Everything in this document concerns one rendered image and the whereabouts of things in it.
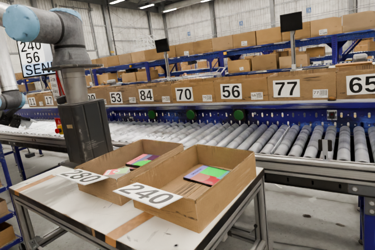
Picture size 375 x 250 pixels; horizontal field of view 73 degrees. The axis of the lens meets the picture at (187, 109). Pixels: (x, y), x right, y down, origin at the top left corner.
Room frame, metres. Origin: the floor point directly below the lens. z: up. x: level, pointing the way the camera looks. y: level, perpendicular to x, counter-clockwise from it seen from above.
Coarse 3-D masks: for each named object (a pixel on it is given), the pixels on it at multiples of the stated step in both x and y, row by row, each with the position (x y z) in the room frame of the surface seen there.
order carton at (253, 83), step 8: (216, 80) 1.91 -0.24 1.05; (224, 80) 1.83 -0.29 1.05; (232, 80) 1.79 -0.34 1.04; (240, 80) 1.76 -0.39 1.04; (248, 80) 1.73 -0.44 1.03; (256, 80) 1.70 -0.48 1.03; (264, 80) 1.67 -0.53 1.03; (216, 88) 1.87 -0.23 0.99; (248, 88) 1.73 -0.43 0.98; (256, 88) 1.70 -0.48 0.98; (264, 88) 1.67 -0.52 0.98; (216, 96) 1.87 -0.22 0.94; (248, 96) 1.73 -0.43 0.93; (264, 96) 1.68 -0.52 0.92
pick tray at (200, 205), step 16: (176, 160) 0.98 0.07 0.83; (192, 160) 1.05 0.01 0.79; (208, 160) 1.05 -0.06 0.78; (224, 160) 1.00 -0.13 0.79; (240, 160) 0.95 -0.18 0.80; (144, 176) 0.85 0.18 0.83; (160, 176) 0.90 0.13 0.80; (176, 176) 0.97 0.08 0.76; (224, 176) 0.74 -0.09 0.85; (240, 176) 0.81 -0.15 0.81; (176, 192) 0.85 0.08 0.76; (192, 192) 0.83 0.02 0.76; (208, 192) 0.67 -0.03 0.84; (224, 192) 0.73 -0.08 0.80; (240, 192) 0.80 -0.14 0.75; (144, 208) 0.76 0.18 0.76; (160, 208) 0.71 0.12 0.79; (176, 208) 0.67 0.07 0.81; (192, 208) 0.63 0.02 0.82; (208, 208) 0.66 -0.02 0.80; (224, 208) 0.72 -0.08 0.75; (176, 224) 0.67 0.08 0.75; (192, 224) 0.63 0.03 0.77; (208, 224) 0.65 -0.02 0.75
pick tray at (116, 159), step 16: (128, 144) 1.22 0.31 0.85; (144, 144) 1.27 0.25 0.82; (160, 144) 1.20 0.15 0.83; (176, 144) 1.14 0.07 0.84; (96, 160) 1.07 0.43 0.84; (112, 160) 1.13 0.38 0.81; (128, 160) 1.20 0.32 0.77; (160, 160) 0.99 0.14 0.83; (128, 176) 0.86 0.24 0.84; (96, 192) 0.90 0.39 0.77; (112, 192) 0.84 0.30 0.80
